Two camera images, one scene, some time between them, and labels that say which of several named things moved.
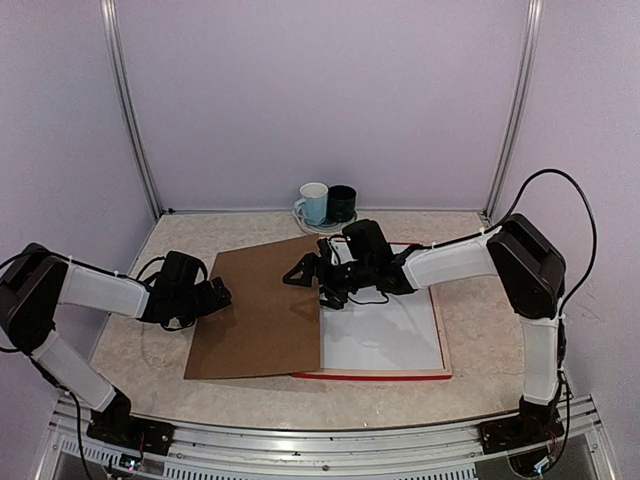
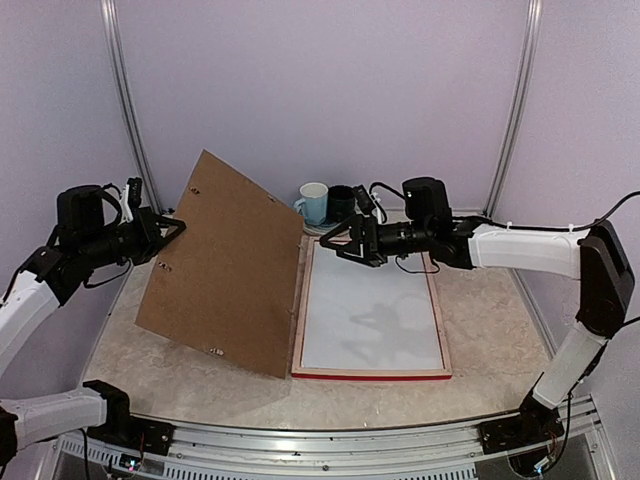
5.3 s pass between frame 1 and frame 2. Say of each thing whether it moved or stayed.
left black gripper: moved
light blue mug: stayed
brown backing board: moved
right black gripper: moved
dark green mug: stayed
